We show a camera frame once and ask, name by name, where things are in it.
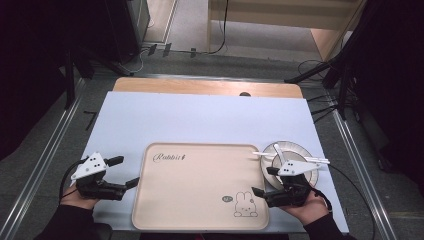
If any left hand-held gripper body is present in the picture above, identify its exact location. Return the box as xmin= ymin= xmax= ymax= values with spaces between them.
xmin=70 ymin=151 xmax=128 ymax=202

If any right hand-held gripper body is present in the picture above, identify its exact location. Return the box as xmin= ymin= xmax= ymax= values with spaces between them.
xmin=264 ymin=160 xmax=323 ymax=208

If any long white plastic utensil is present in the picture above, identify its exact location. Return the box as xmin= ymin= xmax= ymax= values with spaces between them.
xmin=251 ymin=151 xmax=331 ymax=165

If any white plastic spoon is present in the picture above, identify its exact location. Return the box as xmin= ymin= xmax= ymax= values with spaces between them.
xmin=272 ymin=142 xmax=288 ymax=168

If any white paper plate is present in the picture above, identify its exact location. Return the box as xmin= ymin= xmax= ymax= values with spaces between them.
xmin=259 ymin=140 xmax=320 ymax=192

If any beige tray with rabbit print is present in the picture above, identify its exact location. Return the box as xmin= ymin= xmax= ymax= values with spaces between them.
xmin=131 ymin=141 xmax=271 ymax=232

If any person's right hand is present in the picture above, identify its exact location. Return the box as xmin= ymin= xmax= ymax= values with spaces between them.
xmin=279 ymin=190 xmax=330 ymax=228

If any person's left hand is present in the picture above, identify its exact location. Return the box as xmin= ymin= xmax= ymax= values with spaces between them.
xmin=59 ymin=185 xmax=102 ymax=211

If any white table mat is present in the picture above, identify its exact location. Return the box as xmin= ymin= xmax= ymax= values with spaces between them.
xmin=81 ymin=91 xmax=350 ymax=234

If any wooden table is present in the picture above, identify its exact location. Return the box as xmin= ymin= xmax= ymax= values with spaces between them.
xmin=112 ymin=76 xmax=304 ymax=100

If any black tripod stand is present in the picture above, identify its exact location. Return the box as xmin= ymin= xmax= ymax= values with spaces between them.
xmin=284 ymin=49 xmax=359 ymax=122

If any dark cabinet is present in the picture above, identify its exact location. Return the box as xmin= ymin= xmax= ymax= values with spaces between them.
xmin=125 ymin=0 xmax=152 ymax=46

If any light wooden furniture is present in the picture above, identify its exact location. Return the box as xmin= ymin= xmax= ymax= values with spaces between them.
xmin=206 ymin=0 xmax=368 ymax=62

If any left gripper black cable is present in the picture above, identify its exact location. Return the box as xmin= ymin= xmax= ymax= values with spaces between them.
xmin=58 ymin=158 xmax=88 ymax=205

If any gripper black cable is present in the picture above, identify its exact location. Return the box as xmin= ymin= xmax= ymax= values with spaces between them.
xmin=310 ymin=163 xmax=377 ymax=240
xmin=58 ymin=158 xmax=88 ymax=205

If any metal floor rail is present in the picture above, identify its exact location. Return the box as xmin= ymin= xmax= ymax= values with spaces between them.
xmin=0 ymin=78 xmax=88 ymax=240
xmin=328 ymin=96 xmax=399 ymax=240

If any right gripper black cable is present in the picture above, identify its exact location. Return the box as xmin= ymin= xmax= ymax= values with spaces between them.
xmin=310 ymin=163 xmax=377 ymax=240

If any black hanging cable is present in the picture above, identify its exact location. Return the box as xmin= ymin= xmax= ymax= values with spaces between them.
xmin=173 ymin=0 xmax=231 ymax=56

